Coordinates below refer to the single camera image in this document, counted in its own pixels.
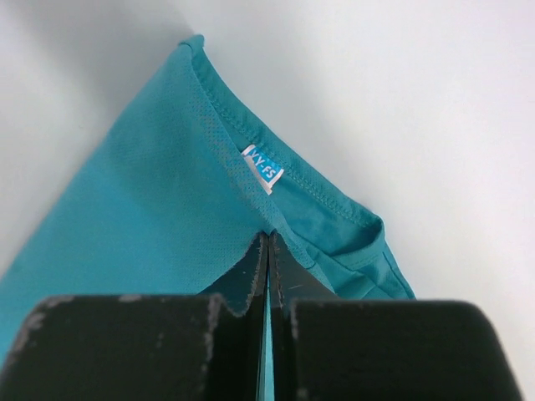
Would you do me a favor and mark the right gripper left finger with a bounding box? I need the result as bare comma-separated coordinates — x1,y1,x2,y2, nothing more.
1,234,268,400

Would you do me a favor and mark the teal t shirt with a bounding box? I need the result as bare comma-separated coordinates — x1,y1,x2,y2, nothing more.
1,35,414,365

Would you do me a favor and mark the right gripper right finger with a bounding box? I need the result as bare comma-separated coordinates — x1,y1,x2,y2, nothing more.
268,234,522,400

